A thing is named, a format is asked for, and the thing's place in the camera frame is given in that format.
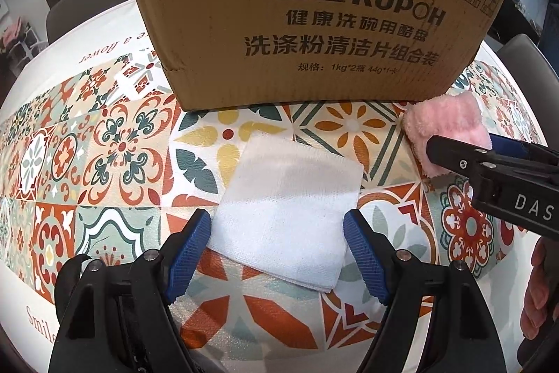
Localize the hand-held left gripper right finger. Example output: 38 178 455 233
343 209 507 373

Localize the black television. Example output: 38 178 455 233
498 0 555 46

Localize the grey dining chair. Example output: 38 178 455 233
495 33 559 96
46 0 137 47

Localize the white square gauze cloth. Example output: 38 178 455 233
205 130 365 294

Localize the white storage rack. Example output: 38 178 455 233
0 18 45 61

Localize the pink fluffy cloth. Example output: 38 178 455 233
402 93 493 179

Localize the person's right hand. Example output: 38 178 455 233
517 237 559 366

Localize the colourful patterned table runner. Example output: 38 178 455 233
0 47 536 350

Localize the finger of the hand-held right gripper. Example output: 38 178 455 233
488 132 559 167
426 136 559 181

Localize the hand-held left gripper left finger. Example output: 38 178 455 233
50 209 212 373

